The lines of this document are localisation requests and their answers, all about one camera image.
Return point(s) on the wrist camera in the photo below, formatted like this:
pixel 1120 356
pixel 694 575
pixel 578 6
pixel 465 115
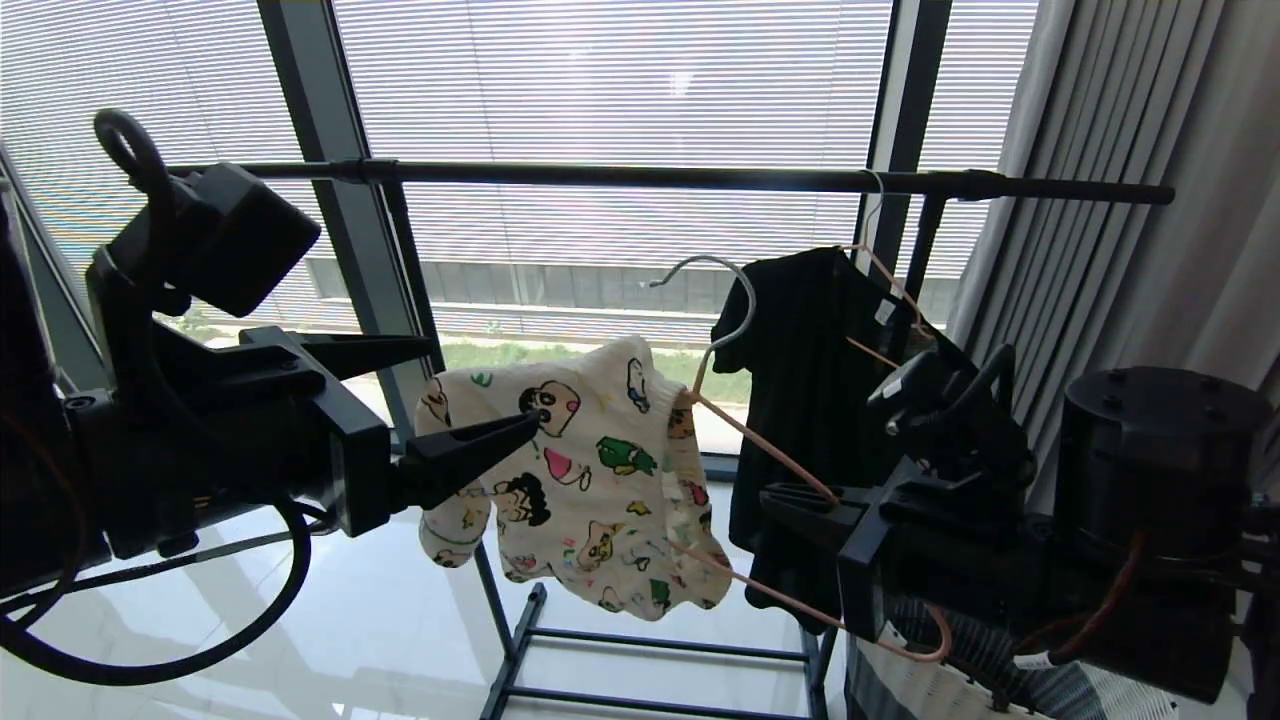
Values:
pixel 950 420
pixel 220 240

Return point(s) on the black clothes rack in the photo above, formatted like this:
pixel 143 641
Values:
pixel 650 178

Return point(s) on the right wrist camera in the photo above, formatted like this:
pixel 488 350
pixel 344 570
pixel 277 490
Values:
pixel 950 420

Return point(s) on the black garment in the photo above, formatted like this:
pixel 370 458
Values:
pixel 800 400

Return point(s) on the grey curtain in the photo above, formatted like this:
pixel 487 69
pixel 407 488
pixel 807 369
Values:
pixel 1150 280

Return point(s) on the white laundry basket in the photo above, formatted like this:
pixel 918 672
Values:
pixel 940 690

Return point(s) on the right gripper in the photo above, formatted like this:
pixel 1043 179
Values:
pixel 930 570

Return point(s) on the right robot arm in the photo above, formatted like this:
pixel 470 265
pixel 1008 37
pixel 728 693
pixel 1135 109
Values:
pixel 1160 500

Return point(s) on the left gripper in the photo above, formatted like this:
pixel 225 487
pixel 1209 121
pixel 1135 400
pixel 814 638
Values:
pixel 300 450

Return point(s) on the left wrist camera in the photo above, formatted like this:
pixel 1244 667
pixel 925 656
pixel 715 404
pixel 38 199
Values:
pixel 220 240

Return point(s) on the pink clothes hanger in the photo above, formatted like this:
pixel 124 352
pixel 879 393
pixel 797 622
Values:
pixel 900 290
pixel 770 445

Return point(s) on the cream printed garment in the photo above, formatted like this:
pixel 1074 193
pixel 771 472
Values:
pixel 600 480

